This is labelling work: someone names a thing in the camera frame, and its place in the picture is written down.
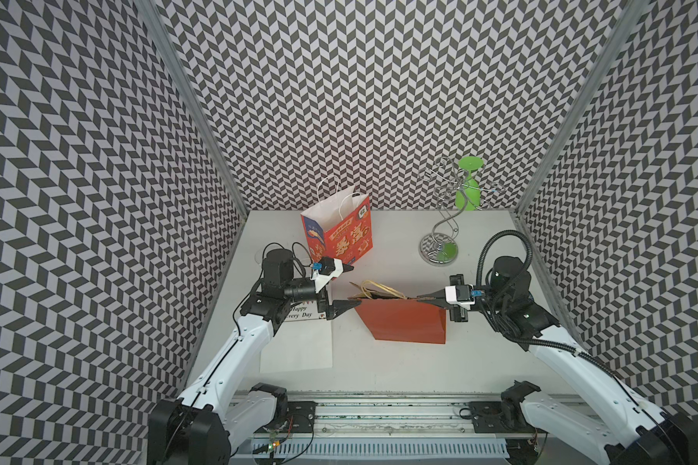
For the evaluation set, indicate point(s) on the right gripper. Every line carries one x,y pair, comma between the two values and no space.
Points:
455,311

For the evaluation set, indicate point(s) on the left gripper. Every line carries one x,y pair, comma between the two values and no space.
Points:
337,305

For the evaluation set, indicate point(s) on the plain red paper bag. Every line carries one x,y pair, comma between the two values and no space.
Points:
389,315

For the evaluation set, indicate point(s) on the white happy every day bag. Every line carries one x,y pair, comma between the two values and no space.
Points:
303,342

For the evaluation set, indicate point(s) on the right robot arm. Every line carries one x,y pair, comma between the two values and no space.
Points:
570,360

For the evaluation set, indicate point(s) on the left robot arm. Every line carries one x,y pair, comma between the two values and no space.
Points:
232,360

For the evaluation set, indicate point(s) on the red printed paper bag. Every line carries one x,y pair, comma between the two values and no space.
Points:
339,226

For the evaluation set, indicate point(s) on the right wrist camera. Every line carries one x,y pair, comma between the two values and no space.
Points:
459,293

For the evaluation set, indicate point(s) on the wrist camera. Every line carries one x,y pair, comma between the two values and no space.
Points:
324,271
459,293

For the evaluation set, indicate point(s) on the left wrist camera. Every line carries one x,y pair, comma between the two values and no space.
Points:
324,271

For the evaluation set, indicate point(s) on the green wire rack stand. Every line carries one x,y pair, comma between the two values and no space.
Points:
455,189

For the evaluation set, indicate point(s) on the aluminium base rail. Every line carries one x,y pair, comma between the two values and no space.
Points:
390,416

